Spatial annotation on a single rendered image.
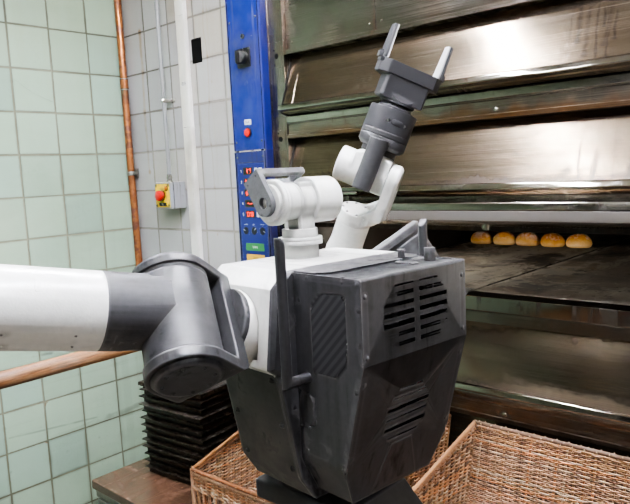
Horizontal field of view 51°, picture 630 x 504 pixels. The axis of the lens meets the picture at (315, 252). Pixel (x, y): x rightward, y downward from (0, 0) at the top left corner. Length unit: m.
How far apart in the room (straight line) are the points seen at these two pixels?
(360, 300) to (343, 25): 1.40
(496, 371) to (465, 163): 0.54
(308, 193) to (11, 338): 0.42
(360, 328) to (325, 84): 1.38
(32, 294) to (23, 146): 1.94
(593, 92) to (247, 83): 1.10
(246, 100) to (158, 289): 1.54
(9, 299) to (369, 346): 0.38
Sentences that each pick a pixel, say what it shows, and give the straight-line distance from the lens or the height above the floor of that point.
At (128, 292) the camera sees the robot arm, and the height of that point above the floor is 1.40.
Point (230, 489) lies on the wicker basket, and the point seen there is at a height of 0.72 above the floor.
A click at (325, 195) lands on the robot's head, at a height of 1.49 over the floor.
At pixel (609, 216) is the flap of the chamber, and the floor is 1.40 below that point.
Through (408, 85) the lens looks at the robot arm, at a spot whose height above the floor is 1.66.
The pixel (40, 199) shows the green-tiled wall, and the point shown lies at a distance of 2.66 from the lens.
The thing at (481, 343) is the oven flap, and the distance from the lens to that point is 1.83.
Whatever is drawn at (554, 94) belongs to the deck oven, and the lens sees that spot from 1.67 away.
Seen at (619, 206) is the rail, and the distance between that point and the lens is 1.47.
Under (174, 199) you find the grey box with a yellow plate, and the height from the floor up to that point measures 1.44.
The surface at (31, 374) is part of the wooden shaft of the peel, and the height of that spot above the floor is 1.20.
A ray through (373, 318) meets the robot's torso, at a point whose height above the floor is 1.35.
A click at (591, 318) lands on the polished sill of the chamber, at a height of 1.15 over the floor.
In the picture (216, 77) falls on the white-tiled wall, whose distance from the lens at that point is 2.42.
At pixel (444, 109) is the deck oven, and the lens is 1.81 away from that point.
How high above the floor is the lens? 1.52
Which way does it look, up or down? 7 degrees down
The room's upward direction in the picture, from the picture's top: 3 degrees counter-clockwise
